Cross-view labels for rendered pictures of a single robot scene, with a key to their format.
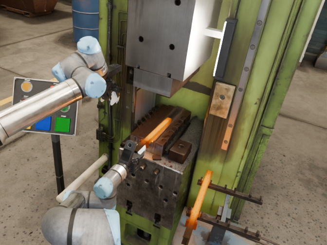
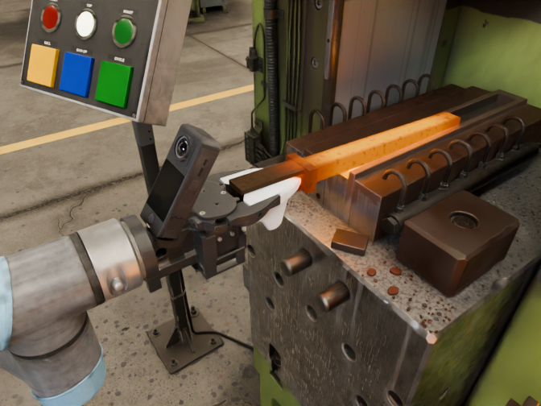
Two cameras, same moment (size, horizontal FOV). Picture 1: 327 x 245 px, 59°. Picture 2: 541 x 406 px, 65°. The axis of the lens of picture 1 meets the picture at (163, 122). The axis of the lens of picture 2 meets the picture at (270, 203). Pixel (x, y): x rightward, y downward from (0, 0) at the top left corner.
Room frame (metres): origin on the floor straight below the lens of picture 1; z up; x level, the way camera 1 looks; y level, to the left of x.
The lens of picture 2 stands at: (0.77, -0.13, 1.30)
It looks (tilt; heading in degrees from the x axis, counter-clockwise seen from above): 37 degrees down; 34
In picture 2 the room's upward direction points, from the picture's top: straight up
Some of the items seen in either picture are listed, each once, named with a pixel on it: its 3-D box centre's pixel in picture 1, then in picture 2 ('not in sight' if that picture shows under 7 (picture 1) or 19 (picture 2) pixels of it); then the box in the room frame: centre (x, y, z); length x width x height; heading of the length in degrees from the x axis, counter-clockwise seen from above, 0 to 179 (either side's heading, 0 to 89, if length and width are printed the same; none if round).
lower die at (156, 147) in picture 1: (162, 126); (421, 142); (1.44, 0.00, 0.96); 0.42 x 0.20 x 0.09; 159
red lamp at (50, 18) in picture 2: not in sight; (51, 17); (1.28, 0.73, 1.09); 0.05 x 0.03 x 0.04; 69
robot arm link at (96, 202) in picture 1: (103, 201); (50, 349); (0.87, 0.21, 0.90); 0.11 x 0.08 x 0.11; 97
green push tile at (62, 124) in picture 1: (63, 124); (115, 84); (1.25, 0.52, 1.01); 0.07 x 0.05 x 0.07; 94
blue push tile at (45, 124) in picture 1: (43, 122); (78, 75); (1.24, 0.62, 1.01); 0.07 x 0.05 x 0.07; 94
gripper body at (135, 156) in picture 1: (127, 164); (187, 234); (1.02, 0.14, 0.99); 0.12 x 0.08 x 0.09; 159
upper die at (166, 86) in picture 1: (170, 69); not in sight; (1.44, 0.00, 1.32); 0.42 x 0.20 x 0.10; 159
